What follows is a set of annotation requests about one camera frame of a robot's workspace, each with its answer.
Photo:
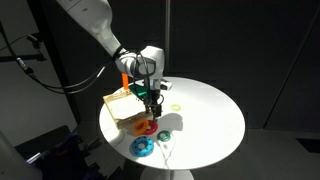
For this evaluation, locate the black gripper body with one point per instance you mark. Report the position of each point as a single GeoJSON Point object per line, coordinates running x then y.
{"type": "Point", "coordinates": [153, 91]}

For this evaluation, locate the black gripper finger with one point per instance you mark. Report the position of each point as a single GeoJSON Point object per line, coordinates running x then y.
{"type": "Point", "coordinates": [147, 109]}
{"type": "Point", "coordinates": [157, 113]}

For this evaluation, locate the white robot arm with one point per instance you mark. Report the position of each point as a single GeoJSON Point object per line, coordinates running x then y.
{"type": "Point", "coordinates": [95, 16]}

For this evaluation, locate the wooden tray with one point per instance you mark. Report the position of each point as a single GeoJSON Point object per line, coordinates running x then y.
{"type": "Point", "coordinates": [125, 108]}

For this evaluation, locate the orange peg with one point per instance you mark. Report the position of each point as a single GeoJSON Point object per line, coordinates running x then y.
{"type": "Point", "coordinates": [125, 81]}

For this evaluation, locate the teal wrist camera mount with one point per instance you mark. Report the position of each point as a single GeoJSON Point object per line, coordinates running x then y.
{"type": "Point", "coordinates": [138, 90]}

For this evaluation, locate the white table pedestal base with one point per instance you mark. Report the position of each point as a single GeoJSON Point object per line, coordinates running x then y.
{"type": "Point", "coordinates": [157, 174]}

